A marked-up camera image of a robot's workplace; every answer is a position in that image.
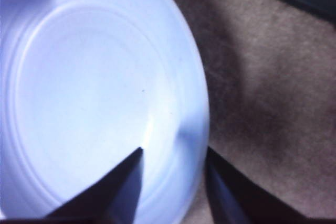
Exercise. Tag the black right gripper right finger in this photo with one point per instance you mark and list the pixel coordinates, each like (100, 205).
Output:
(236, 195)

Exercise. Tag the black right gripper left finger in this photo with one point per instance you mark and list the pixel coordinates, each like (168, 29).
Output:
(113, 195)

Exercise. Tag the blue round plate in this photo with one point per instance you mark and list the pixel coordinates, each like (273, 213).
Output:
(92, 90)

